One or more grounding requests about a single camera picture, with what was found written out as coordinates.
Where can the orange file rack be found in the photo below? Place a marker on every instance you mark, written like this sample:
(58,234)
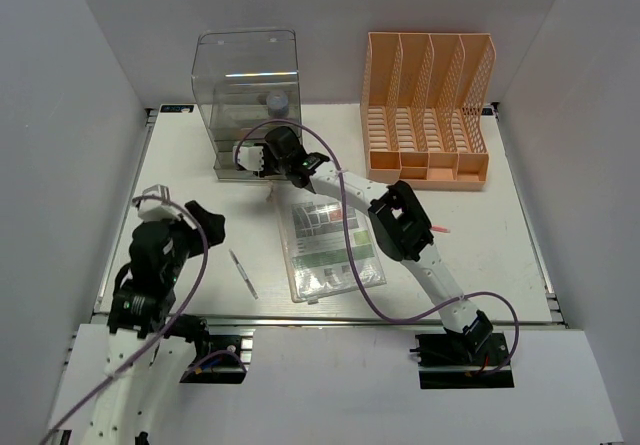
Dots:
(422,100)

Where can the grey white pen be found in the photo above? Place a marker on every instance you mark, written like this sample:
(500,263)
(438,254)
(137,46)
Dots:
(244,276)

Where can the pink red pen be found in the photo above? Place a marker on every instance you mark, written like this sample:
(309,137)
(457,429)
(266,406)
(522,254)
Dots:
(440,229)

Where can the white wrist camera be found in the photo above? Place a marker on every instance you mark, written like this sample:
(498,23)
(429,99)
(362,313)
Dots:
(153,204)
(249,158)

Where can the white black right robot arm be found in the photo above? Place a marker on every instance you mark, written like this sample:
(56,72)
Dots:
(400,225)

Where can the clear mesh zipper pouch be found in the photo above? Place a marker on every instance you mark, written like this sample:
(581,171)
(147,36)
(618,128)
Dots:
(312,237)

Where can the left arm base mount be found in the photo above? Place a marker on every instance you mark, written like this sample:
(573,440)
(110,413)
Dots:
(222,359)

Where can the clear grey drawer organizer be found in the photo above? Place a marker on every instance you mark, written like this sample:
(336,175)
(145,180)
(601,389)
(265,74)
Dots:
(232,73)

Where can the clear paper clip tub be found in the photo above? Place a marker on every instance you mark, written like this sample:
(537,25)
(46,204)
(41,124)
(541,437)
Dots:
(277,103)

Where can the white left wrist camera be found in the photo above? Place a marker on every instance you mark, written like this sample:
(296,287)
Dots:
(153,204)

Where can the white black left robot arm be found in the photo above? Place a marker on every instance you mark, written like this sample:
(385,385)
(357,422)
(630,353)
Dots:
(151,341)

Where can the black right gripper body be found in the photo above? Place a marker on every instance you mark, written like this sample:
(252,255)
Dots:
(271,164)

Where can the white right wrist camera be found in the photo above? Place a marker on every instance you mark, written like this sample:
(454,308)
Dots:
(249,158)

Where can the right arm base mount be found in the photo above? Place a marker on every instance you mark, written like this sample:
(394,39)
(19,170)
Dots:
(446,365)

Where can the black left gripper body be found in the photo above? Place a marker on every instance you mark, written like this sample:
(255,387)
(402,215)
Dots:
(182,240)

